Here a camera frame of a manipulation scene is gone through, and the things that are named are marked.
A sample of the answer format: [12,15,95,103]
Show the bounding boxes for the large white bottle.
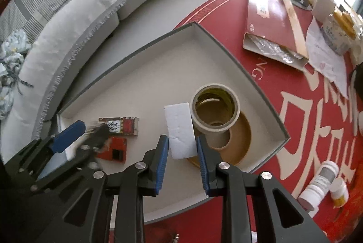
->
[298,161,340,211]

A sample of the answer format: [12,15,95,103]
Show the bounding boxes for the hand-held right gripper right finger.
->
[196,135,331,243]

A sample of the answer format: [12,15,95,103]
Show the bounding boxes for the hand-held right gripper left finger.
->
[37,134,170,243]

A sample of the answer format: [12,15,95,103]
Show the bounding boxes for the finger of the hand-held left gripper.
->
[30,144,99,196]
[17,120,87,173]

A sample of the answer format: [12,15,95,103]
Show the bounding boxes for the white sofa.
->
[0,0,211,159]

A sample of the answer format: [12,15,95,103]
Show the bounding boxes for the small dark circuit board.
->
[84,122,112,153]

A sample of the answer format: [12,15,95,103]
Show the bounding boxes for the brown cardboard spool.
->
[187,111,252,167]

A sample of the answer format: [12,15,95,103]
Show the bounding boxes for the floral cloth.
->
[0,29,33,120]

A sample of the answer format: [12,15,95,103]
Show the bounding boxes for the white carton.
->
[312,0,338,20]

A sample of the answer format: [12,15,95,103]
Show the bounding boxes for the black pouch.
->
[350,64,363,96]

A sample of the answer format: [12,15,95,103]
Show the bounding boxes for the grey tray with white inside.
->
[57,22,290,224]

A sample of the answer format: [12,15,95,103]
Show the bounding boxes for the red patterned small box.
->
[98,117,140,136]

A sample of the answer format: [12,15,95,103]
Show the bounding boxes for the dark red flat envelope box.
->
[243,0,310,72]

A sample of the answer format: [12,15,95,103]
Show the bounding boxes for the white paper sheets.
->
[305,17,350,99]

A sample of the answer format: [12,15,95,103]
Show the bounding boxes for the white tape roll yellow core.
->
[191,84,241,135]

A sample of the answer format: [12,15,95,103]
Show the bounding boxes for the white rectangular block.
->
[164,102,197,160]

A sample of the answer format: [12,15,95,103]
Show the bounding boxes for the small white bottle yellow label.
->
[329,178,349,208]

